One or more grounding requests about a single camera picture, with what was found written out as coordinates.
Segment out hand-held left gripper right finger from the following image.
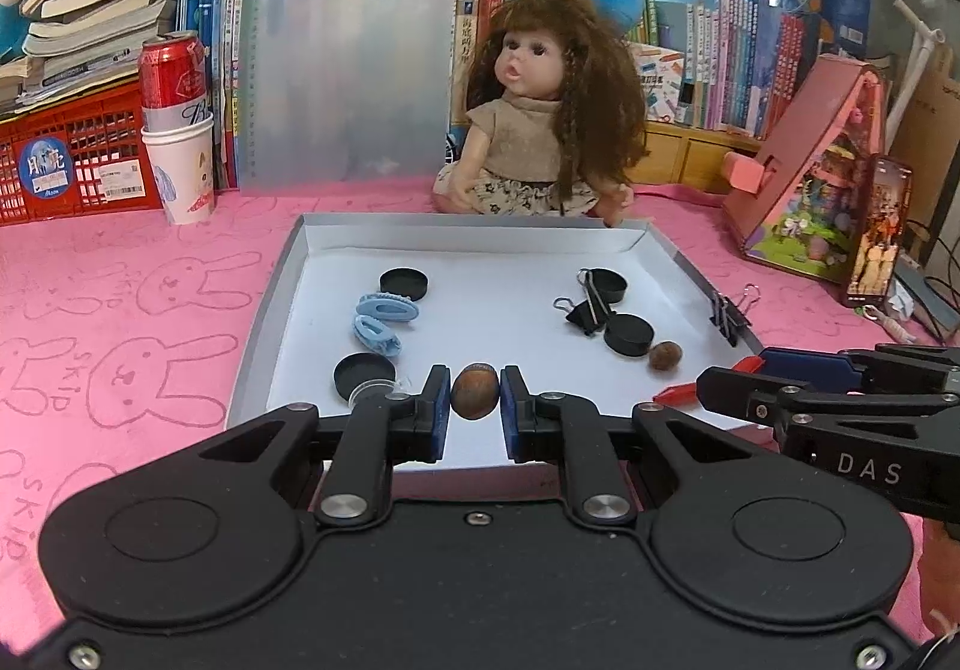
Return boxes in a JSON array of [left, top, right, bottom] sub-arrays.
[[500, 364, 758, 527]]

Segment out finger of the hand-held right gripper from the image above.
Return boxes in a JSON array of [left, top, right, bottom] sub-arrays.
[[759, 343, 960, 392], [696, 368, 960, 427]]

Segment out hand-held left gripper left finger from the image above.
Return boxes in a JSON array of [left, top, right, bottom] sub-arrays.
[[196, 364, 452, 528]]

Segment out clear plastic lid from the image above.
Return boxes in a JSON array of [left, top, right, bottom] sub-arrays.
[[349, 377, 410, 408]]

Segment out blue claw hair clip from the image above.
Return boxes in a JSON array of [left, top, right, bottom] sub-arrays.
[[352, 313, 403, 357]]

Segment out blue bear hair clip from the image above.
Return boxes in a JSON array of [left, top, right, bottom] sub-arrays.
[[356, 293, 418, 323]]

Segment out silver cardboard box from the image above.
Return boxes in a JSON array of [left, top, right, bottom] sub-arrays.
[[225, 212, 766, 476]]

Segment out black binder clip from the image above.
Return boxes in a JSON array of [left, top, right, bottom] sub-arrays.
[[709, 283, 761, 347], [553, 268, 609, 338]]

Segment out smartphone with picture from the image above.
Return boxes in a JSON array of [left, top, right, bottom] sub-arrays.
[[840, 154, 915, 309]]

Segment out pink dollhouse pop-up book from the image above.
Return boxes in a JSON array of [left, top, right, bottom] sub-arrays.
[[724, 55, 890, 285]]

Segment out wooden drawer box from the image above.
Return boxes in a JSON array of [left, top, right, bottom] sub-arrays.
[[634, 118, 767, 195]]

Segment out brown-haired doll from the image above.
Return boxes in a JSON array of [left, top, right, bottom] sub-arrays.
[[431, 0, 652, 231]]

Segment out row of colourful books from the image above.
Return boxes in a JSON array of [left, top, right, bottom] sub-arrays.
[[450, 0, 797, 143]]

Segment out white pipe stand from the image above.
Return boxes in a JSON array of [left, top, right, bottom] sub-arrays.
[[892, 0, 948, 124]]

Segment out pink rabbit print blanket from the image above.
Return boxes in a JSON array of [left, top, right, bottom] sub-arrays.
[[0, 178, 960, 641]]

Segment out white paper cup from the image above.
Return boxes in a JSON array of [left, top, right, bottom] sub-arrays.
[[141, 110, 218, 227]]

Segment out silver clipboard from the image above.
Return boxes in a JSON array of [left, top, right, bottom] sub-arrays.
[[238, 0, 459, 195]]

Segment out blue plush toy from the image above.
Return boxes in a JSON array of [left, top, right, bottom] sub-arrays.
[[0, 0, 47, 65], [589, 0, 647, 30]]

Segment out red drink can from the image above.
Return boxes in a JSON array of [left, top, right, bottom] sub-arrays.
[[137, 31, 208, 132]]

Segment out row of blue books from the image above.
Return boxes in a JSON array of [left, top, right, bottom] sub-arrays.
[[180, 0, 253, 192]]

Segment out red plastic basket with sticker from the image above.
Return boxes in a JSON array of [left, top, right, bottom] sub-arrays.
[[0, 77, 167, 225]]

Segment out white cable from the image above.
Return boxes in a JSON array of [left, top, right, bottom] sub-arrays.
[[862, 298, 923, 345]]

